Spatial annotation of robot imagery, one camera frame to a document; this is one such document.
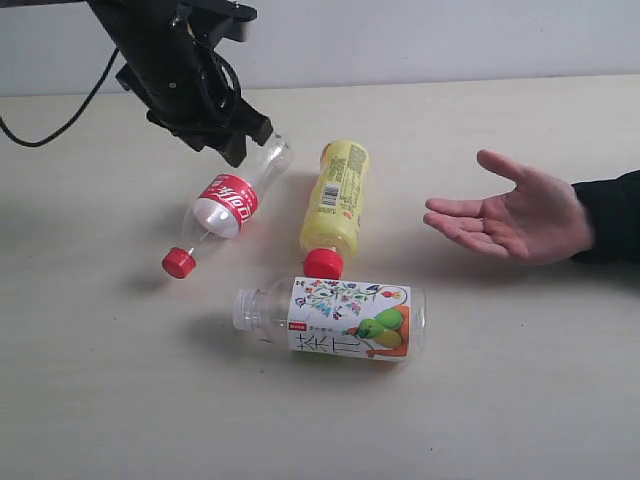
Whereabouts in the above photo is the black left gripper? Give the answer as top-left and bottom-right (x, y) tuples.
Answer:
(89, 1), (273, 168)

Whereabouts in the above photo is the clear red-label cola bottle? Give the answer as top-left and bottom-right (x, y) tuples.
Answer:
(161, 133), (293, 279)

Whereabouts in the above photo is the black-sleeved forearm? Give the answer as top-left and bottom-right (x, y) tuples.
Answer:
(571, 170), (639, 264)

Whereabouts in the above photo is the yellow bottle red cap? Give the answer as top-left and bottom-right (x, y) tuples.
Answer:
(299, 140), (370, 280)

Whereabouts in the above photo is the clear floral-label tea bottle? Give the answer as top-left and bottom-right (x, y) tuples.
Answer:
(233, 277), (427, 363)

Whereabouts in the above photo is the open bare hand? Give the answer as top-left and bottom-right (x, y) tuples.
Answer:
(423, 150), (595, 265)

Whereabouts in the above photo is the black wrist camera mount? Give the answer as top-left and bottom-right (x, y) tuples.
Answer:
(171, 0), (258, 48)

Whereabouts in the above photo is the black cable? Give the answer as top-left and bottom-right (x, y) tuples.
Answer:
(0, 47), (121, 148)

